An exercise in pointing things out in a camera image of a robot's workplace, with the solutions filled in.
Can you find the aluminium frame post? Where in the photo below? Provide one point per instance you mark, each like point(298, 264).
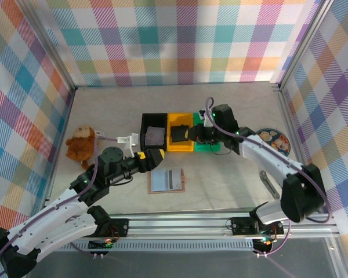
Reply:
point(52, 47)
point(303, 43)

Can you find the brown plush monkey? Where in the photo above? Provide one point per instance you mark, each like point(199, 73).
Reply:
point(81, 144)

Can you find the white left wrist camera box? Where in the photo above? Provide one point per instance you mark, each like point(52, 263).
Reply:
point(129, 142)

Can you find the round picture plate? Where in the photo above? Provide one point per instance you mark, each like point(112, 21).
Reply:
point(278, 143)

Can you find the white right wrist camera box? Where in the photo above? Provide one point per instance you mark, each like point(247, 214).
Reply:
point(203, 116)

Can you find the pink card holder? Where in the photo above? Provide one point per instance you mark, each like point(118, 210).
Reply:
point(159, 181)

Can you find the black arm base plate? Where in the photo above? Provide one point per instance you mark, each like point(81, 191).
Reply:
point(120, 227)
point(240, 226)

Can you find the black plastic bin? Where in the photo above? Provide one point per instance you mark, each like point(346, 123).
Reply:
point(144, 118)

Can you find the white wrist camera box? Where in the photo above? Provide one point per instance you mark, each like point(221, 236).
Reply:
point(129, 142)
point(203, 116)

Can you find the pale lilac cards pile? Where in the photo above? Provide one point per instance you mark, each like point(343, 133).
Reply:
point(154, 136)

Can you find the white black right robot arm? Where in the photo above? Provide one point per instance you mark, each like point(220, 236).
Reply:
point(266, 156)

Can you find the long aluminium mounting rail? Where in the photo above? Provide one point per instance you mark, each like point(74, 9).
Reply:
point(177, 227)

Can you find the beige card with black stripe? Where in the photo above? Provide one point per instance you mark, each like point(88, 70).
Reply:
point(175, 179)

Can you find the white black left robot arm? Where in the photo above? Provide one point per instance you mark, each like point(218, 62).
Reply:
point(52, 226)

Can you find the yellow plastic bin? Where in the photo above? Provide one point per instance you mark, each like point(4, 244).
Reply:
point(177, 147)

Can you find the grey metal tool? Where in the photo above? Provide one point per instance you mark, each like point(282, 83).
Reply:
point(269, 184)

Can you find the black credit card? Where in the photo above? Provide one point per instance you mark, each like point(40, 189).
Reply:
point(179, 133)

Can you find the aluminium side rail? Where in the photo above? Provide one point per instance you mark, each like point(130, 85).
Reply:
point(296, 139)
point(58, 150)

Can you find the green plastic bin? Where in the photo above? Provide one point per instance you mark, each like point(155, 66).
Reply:
point(201, 147)

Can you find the small controller circuit board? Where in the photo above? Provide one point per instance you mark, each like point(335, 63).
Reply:
point(100, 244)
point(264, 244)

